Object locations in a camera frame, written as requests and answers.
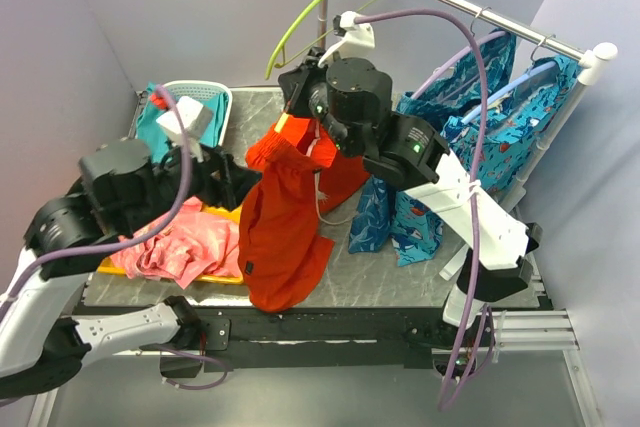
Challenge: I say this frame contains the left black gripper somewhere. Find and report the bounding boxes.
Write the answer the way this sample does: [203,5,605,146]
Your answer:
[124,130,265,231]

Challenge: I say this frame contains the yellow hanger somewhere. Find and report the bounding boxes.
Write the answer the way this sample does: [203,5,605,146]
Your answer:
[274,113,289,132]

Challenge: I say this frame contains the orange shorts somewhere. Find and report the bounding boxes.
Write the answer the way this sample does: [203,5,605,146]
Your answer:
[239,115,370,313]

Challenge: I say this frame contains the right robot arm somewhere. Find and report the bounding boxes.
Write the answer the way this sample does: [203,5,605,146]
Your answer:
[278,49,542,346]

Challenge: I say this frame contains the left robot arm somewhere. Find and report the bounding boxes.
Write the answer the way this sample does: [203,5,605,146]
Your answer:
[1,138,260,403]

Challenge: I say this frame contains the pink patterned shorts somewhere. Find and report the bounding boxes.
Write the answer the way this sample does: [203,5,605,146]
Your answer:
[108,196,244,290]

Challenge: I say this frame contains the teal folded shorts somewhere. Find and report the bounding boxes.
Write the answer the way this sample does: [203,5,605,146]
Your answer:
[135,82,229,163]

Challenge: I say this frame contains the dark blue shark shorts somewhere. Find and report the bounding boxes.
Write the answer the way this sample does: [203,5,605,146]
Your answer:
[348,33,516,266]

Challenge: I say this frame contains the purple hanger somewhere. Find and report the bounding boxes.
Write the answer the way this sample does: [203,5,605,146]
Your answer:
[411,30,506,99]

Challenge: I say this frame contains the turquoise shark shorts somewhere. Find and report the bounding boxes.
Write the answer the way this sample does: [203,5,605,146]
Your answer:
[390,55,581,267]

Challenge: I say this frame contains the light blue hanger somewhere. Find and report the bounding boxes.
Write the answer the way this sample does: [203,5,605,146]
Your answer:
[461,60,556,125]

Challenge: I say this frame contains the white perforated basket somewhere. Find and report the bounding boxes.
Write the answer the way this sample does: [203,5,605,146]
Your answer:
[134,79,234,148]

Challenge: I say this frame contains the yellow plastic tray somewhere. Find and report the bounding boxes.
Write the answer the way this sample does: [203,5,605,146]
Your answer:
[97,201,246,286]

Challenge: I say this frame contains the silver clothes rack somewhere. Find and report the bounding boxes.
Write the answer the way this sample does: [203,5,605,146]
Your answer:
[314,0,620,281]

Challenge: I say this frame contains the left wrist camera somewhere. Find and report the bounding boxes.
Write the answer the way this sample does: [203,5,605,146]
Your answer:
[156,96,213,162]

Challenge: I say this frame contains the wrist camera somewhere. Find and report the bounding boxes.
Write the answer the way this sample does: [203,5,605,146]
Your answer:
[318,11,375,67]
[156,96,213,162]

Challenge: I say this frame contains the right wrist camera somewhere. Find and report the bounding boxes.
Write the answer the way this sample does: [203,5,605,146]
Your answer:
[318,11,375,67]

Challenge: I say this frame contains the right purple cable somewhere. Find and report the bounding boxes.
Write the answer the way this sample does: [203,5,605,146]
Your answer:
[354,9,496,411]

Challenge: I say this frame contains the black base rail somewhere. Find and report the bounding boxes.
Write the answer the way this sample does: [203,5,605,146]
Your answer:
[139,304,496,381]

